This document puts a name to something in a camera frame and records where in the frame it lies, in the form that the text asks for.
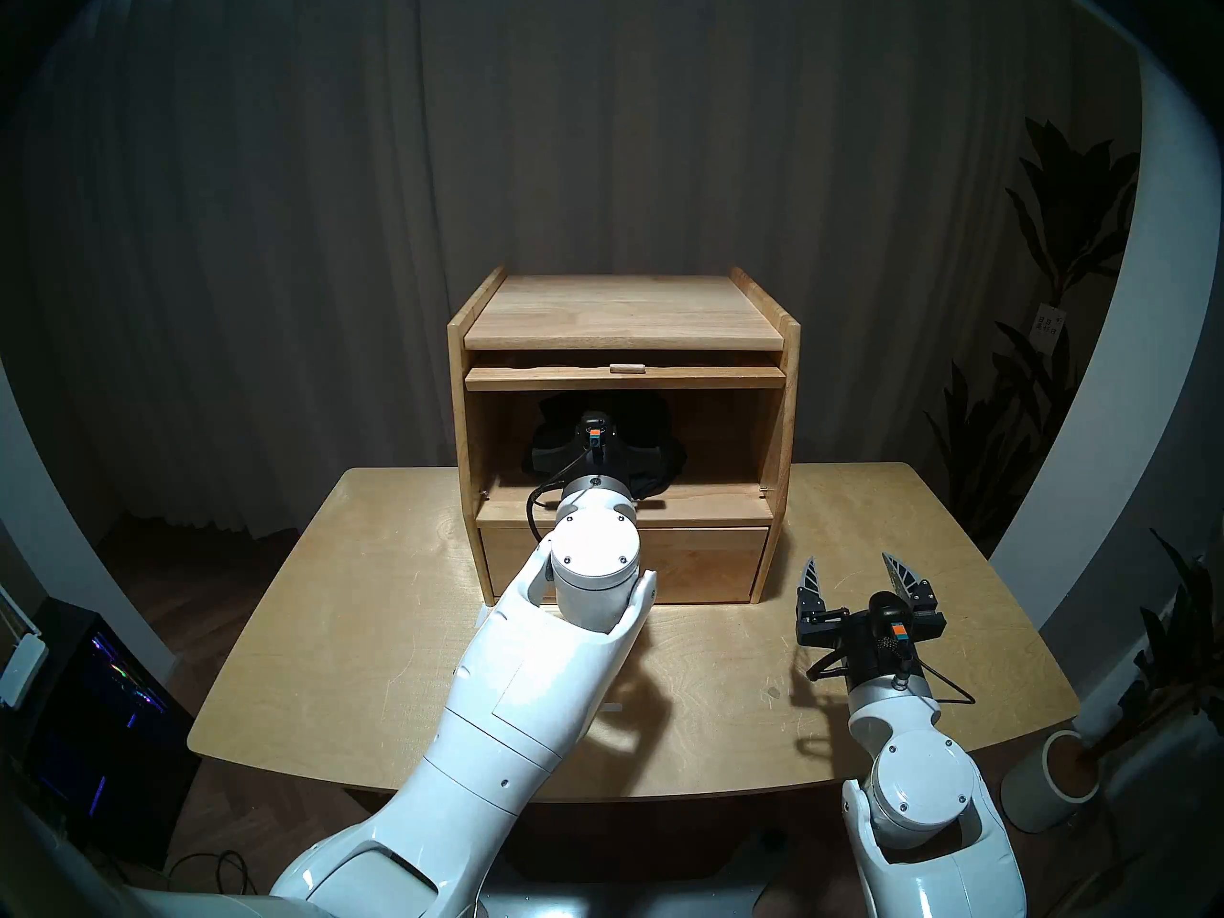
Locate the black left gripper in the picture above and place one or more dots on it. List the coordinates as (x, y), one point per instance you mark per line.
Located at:
(623, 465)

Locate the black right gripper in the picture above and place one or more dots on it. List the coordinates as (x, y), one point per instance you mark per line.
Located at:
(880, 667)

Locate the black shirt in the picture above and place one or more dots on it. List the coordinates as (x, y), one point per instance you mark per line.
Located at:
(650, 448)

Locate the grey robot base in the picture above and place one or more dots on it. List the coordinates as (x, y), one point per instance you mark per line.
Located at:
(650, 902)

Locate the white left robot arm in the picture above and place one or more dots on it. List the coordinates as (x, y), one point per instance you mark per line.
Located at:
(535, 696)

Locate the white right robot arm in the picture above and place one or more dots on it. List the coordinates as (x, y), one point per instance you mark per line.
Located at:
(928, 811)

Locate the wooden cabinet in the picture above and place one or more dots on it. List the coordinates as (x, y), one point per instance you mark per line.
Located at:
(622, 314)

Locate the white round plant pot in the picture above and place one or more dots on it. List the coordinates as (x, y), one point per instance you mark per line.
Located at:
(1038, 792)

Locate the small dark potted plant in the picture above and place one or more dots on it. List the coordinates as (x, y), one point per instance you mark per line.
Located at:
(1176, 639)

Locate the white plant tag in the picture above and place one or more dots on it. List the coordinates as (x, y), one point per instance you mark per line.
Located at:
(1048, 323)

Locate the grey pleated curtain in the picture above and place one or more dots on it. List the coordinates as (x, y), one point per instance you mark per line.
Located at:
(574, 113)

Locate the tall dark leafy plant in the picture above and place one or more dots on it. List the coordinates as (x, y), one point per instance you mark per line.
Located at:
(1071, 218)

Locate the black computer tower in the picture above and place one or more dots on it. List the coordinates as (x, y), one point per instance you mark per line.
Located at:
(105, 734)

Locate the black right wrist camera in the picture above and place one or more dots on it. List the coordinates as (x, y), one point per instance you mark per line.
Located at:
(889, 616)

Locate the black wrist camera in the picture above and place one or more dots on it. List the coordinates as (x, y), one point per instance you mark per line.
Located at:
(593, 433)
(889, 616)

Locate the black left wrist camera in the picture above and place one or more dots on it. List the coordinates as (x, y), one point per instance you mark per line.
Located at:
(593, 433)

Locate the white wall device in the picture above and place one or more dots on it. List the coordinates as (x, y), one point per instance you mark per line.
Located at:
(21, 672)

